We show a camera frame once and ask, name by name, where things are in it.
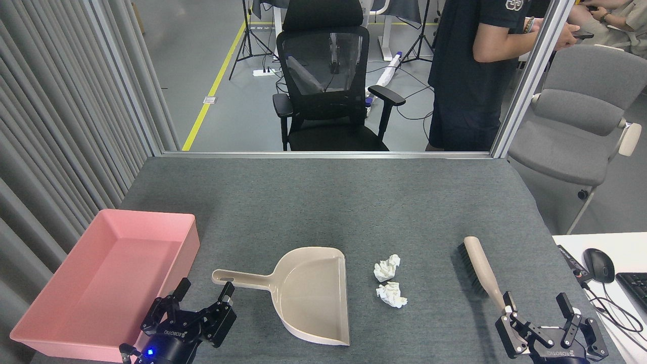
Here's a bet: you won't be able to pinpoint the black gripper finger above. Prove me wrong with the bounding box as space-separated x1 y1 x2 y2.
198 282 238 348
141 277 192 332
557 292 610 360
495 292 537 359

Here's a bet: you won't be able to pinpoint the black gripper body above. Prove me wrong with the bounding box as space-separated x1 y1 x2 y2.
132 320 203 364
528 338 591 364

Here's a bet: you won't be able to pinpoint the beige hand brush black bristles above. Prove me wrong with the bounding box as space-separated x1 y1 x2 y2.
457 236 512 314

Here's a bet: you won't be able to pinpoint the beige plastic dustpan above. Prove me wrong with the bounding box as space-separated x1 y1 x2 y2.
212 247 350 346

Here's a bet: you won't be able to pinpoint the white paper ball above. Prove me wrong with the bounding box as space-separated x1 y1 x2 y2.
374 254 401 283
376 282 408 309

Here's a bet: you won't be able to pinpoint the pink plastic bin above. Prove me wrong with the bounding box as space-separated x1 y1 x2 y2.
10 209 200 364

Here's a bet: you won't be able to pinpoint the person's right hand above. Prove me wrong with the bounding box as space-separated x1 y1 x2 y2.
555 21 582 51

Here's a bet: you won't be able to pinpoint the black keyboard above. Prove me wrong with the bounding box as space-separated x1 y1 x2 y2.
615 272 647 311

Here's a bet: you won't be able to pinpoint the black computer mouse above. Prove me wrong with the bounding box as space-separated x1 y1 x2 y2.
583 248 616 284

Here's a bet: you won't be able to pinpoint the black box with red button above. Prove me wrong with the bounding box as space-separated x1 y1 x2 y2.
556 245 593 284

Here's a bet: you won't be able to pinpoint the white side desk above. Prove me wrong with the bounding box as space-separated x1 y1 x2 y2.
552 232 647 364

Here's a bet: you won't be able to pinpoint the black mesh office chair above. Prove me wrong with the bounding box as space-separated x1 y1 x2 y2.
273 0 406 152

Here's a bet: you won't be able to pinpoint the grey upholstered chair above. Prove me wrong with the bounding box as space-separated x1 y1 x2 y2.
507 44 647 236

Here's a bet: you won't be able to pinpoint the grey pleated curtain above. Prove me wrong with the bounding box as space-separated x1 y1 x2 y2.
0 0 180 364

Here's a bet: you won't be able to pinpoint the person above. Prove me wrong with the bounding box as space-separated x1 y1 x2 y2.
427 0 582 152
566 0 647 49

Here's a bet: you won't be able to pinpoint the white roll with blue ends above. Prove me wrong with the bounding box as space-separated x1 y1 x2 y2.
365 51 403 107

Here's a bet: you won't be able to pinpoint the black tripod stand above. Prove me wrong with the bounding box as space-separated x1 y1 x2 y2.
402 0 435 64
228 0 276 80

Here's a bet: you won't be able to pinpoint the dark grey desk cloth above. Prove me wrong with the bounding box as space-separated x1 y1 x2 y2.
369 0 423 28

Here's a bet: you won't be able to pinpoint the black desk cable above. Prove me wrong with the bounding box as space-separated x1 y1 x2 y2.
581 281 647 337

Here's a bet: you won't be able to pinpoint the silver table rail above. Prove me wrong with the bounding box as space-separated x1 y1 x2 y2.
162 150 493 159

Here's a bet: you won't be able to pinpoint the black floor cable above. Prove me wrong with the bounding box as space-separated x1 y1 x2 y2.
397 86 435 122

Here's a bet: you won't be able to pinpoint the silver frame post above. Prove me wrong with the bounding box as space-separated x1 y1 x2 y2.
490 0 577 159
81 0 167 157

